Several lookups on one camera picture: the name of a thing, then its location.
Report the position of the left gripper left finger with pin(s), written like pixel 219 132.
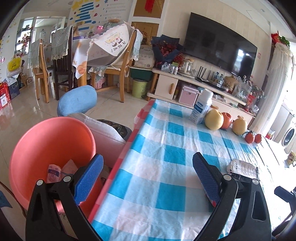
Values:
pixel 43 221

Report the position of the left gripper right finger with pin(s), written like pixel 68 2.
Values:
pixel 252 220

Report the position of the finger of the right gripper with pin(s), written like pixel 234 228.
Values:
pixel 288 197

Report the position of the grey milk carton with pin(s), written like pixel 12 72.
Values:
pixel 242 168

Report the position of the pink plastic trash bucket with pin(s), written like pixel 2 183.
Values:
pixel 52 141

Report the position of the green small trash can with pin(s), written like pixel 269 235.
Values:
pixel 139 88

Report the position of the white washing machine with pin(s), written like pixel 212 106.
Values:
pixel 289 137

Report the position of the orange tangerine with leaf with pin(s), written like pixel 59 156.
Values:
pixel 249 137

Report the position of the white seat cushion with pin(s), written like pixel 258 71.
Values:
pixel 110 138

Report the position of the orange tangerine right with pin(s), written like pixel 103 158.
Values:
pixel 258 138

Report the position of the yellow pear right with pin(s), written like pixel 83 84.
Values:
pixel 239 126

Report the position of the yellow pear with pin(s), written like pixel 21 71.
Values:
pixel 214 120
pixel 239 126

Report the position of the blue checkered tablecloth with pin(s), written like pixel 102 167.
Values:
pixel 156 194

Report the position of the yellow pear left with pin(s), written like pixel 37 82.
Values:
pixel 214 120

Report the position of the red apple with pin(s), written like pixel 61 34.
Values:
pixel 227 120

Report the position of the white yogurt bottle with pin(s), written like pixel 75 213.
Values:
pixel 201 107

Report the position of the blue chair backrest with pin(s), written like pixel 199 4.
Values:
pixel 77 100

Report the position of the pink storage box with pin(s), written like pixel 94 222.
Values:
pixel 188 94

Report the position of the red gift bag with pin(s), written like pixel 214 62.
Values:
pixel 4 94

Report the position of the wooden dining chair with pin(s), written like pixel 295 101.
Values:
pixel 112 71

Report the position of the light wooden far chair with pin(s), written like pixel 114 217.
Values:
pixel 37 63

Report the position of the white electric kettle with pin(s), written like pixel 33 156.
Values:
pixel 187 68

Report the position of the dark wooden chair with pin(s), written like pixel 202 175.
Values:
pixel 62 41

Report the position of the yellow hanging bag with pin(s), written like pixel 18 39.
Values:
pixel 14 64

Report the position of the white bib cloth on chair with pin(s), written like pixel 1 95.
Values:
pixel 101 50

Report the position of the black flat television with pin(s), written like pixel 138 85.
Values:
pixel 217 44

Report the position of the red flower bouquet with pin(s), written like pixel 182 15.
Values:
pixel 167 49

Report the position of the red Chinese knot decoration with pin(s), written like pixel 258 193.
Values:
pixel 149 5

